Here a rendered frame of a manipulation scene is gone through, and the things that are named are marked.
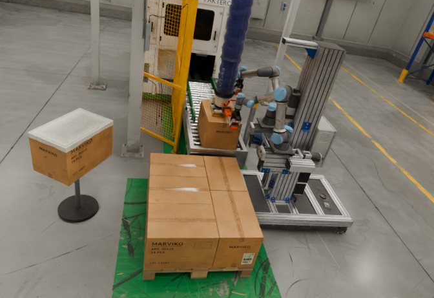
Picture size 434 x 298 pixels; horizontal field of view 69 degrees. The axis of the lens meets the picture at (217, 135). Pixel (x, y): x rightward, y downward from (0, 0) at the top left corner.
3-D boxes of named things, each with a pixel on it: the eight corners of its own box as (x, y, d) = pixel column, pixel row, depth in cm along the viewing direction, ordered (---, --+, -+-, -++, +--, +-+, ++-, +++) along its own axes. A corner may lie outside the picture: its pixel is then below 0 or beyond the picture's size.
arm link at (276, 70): (272, 115, 357) (263, 67, 354) (281, 113, 366) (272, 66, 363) (280, 114, 347) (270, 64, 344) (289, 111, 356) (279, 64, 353)
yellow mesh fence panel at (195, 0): (130, 132, 480) (136, -18, 376) (134, 130, 488) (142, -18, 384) (176, 155, 451) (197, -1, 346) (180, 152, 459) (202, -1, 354)
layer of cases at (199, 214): (148, 180, 372) (150, 152, 352) (229, 183, 394) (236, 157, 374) (144, 269, 271) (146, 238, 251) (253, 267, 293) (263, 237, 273)
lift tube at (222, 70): (213, 90, 379) (229, -3, 327) (230, 91, 383) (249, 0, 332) (216, 97, 360) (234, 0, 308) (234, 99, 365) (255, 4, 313)
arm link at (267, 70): (265, 77, 339) (235, 80, 377) (272, 76, 346) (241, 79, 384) (265, 66, 337) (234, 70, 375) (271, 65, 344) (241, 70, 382)
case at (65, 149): (81, 141, 334) (79, 107, 314) (113, 154, 325) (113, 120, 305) (32, 170, 284) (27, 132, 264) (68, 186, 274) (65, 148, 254)
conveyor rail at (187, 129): (177, 85, 568) (179, 75, 559) (181, 85, 569) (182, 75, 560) (188, 161, 375) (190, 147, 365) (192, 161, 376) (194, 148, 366)
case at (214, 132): (196, 125, 422) (201, 98, 402) (225, 127, 432) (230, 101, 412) (203, 150, 372) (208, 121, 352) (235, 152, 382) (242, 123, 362)
